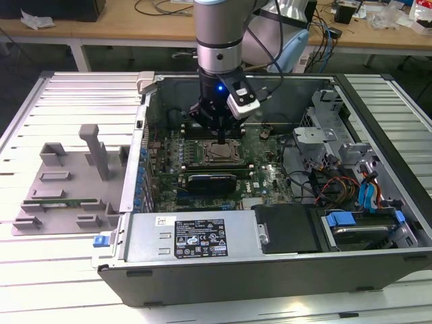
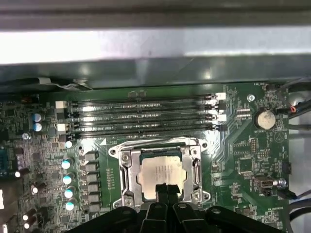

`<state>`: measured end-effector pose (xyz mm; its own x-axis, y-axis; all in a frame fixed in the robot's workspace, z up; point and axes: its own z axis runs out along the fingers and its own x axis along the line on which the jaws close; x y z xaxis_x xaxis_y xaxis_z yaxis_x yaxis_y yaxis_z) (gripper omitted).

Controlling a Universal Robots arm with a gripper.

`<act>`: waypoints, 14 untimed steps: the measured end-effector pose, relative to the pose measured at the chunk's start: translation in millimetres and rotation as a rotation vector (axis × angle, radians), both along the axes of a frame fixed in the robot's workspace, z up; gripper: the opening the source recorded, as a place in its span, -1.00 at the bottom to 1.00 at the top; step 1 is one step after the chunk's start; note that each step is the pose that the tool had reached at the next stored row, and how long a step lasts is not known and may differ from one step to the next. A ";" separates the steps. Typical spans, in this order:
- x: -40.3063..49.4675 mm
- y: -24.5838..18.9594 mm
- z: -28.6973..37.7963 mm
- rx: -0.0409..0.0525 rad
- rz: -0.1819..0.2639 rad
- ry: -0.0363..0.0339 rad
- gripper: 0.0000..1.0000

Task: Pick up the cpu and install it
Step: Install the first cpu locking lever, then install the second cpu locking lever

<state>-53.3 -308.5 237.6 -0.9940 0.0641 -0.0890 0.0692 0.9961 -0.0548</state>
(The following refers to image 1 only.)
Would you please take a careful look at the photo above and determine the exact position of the metal socket cover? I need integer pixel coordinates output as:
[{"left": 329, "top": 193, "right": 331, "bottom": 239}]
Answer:
[{"left": 202, "top": 139, "right": 242, "bottom": 163}]

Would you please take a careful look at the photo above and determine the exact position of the silver CPU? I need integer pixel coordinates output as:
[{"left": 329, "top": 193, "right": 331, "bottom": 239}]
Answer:
[{"left": 211, "top": 143, "right": 236, "bottom": 159}]

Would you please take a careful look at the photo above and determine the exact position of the grey case latch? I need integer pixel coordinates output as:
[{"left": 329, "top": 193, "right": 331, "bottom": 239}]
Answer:
[{"left": 136, "top": 70, "right": 158, "bottom": 97}]

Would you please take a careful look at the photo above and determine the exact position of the black graphics card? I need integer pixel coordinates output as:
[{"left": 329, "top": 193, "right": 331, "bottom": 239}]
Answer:
[{"left": 186, "top": 173, "right": 238, "bottom": 196}]

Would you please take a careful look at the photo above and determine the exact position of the green motherboard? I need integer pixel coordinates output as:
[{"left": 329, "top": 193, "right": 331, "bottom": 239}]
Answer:
[{"left": 144, "top": 126, "right": 298, "bottom": 214}]

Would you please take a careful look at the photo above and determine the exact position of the silver metal drive cage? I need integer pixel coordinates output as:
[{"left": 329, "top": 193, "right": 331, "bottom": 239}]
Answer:
[{"left": 292, "top": 86, "right": 379, "bottom": 173}]

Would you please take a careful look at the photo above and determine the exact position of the small silver heatsink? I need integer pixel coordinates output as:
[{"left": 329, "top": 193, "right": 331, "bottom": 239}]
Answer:
[{"left": 242, "top": 198, "right": 267, "bottom": 211}]

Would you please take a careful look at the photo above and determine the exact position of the wooden desk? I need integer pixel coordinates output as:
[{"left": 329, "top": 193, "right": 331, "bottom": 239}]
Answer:
[{"left": 0, "top": 0, "right": 432, "bottom": 74}]

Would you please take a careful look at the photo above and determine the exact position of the tall black box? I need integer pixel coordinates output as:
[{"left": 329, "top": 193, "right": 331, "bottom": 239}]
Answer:
[{"left": 305, "top": 0, "right": 318, "bottom": 28}]

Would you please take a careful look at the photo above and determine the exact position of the silver power supply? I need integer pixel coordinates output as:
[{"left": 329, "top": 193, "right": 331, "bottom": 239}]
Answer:
[{"left": 124, "top": 211, "right": 264, "bottom": 265}]

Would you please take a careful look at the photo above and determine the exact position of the black plastic shroud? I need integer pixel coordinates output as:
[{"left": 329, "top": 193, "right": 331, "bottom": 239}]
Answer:
[{"left": 252, "top": 204, "right": 321, "bottom": 255}]

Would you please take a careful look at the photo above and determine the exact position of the small black box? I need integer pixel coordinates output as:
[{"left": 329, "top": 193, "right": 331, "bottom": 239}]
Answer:
[{"left": 333, "top": 3, "right": 356, "bottom": 25}]

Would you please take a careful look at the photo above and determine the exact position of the grey parts rack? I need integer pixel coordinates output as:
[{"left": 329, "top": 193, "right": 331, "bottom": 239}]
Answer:
[{"left": 11, "top": 124, "right": 132, "bottom": 238}]

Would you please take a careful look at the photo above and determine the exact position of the green RAM stick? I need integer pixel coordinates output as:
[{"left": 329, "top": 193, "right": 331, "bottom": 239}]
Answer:
[{"left": 39, "top": 198, "right": 102, "bottom": 207}]

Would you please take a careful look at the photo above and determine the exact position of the hard disk in blue carrier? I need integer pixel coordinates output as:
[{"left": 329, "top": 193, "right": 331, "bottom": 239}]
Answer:
[{"left": 322, "top": 209, "right": 411, "bottom": 252}]

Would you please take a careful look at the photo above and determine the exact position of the large black device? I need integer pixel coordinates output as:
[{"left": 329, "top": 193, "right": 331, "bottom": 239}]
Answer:
[{"left": 0, "top": 0, "right": 107, "bottom": 23}]

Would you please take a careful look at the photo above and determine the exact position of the black open PC case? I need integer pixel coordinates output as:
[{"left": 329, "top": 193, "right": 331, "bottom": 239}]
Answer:
[{"left": 90, "top": 71, "right": 432, "bottom": 308}]

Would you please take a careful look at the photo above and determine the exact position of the crumpled white paper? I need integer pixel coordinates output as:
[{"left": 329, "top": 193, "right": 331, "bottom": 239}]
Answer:
[{"left": 20, "top": 9, "right": 55, "bottom": 30}]

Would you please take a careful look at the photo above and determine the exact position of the clear plastic wrapping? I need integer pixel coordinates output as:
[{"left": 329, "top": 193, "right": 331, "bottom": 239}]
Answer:
[{"left": 369, "top": 5, "right": 408, "bottom": 30}]

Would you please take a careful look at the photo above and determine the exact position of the white bag red print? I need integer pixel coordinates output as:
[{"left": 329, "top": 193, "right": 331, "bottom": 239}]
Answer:
[{"left": 407, "top": 0, "right": 432, "bottom": 35}]

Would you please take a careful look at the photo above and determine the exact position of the red yellow wire bundle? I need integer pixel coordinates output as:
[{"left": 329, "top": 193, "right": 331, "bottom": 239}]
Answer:
[{"left": 319, "top": 176, "right": 361, "bottom": 203}]

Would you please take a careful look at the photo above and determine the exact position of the blue flat wire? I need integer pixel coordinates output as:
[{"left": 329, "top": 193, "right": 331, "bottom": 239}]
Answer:
[
  {"left": 366, "top": 170, "right": 381, "bottom": 213},
  {"left": 358, "top": 183, "right": 371, "bottom": 213}
]

